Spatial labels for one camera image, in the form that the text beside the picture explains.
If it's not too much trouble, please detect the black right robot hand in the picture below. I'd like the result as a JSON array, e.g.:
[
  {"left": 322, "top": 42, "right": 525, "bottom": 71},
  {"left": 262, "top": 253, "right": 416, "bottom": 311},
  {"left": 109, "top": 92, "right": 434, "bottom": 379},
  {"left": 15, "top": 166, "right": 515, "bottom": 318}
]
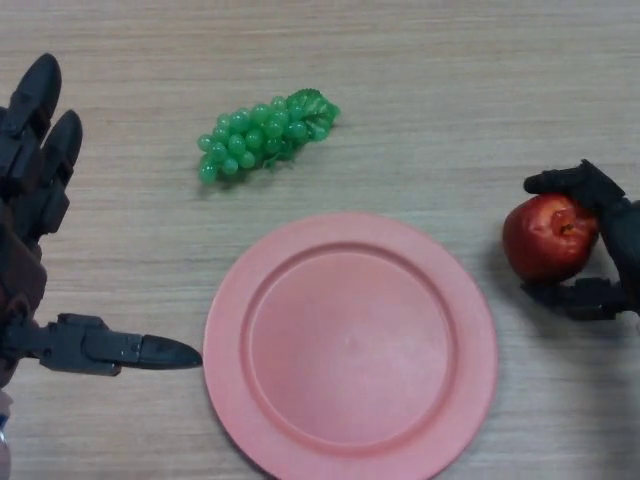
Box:
[{"left": 519, "top": 159, "right": 640, "bottom": 321}]

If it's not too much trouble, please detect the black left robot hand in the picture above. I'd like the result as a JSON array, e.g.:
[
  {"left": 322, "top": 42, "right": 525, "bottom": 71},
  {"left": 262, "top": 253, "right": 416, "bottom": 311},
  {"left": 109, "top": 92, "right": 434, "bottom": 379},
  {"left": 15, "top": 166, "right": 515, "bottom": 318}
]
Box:
[{"left": 0, "top": 53, "right": 204, "bottom": 389}]

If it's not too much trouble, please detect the red apple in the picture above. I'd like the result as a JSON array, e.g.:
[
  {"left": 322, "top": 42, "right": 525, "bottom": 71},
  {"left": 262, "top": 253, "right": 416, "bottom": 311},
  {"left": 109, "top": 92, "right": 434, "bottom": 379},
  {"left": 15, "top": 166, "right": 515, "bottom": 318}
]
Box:
[{"left": 502, "top": 192, "right": 600, "bottom": 286}]

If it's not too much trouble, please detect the pink round plate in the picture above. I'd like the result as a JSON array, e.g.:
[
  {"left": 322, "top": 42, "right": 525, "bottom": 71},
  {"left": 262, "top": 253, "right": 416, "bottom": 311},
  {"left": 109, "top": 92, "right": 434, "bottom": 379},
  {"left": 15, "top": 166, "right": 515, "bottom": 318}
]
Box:
[{"left": 203, "top": 212, "right": 500, "bottom": 480}]

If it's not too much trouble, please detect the green plastic grape bunch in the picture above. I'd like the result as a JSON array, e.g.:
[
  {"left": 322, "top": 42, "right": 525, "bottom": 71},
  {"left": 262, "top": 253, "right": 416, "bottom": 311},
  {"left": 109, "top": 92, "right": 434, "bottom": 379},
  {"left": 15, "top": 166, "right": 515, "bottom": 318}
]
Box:
[{"left": 197, "top": 88, "right": 342, "bottom": 186}]

